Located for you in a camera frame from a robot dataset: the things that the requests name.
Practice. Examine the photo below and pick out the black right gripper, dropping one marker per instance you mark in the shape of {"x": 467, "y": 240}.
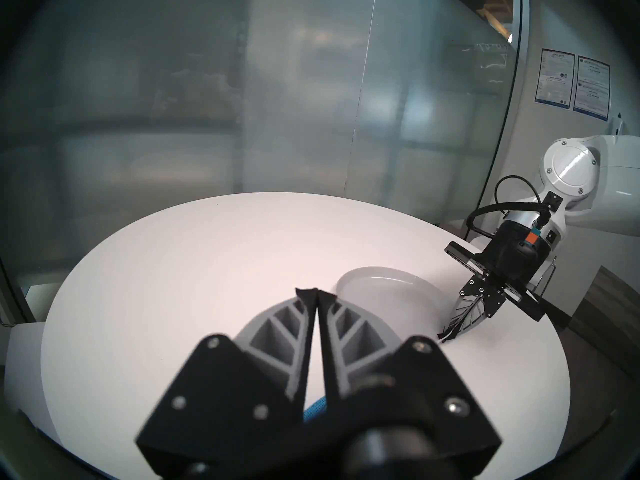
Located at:
{"x": 500, "y": 264}

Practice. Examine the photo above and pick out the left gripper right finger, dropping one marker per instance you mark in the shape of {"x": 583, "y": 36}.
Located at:
{"x": 400, "y": 409}

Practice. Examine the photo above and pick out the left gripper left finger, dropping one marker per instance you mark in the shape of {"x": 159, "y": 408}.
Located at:
{"x": 240, "y": 394}

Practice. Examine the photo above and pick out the blue cloth napkin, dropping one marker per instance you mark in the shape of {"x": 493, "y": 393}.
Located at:
{"x": 315, "y": 409}

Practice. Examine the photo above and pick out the grey round plate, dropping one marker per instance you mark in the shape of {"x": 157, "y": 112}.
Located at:
{"x": 400, "y": 299}

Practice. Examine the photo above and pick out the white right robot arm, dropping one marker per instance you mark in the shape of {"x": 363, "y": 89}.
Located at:
{"x": 570, "y": 169}

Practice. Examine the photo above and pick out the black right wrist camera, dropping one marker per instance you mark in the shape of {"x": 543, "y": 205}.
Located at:
{"x": 535, "y": 240}

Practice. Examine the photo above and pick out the white wall poster blue trim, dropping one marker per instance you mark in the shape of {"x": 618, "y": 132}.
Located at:
{"x": 554, "y": 79}

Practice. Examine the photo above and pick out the white paper wall notice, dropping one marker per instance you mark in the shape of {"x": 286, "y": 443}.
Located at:
{"x": 592, "y": 89}

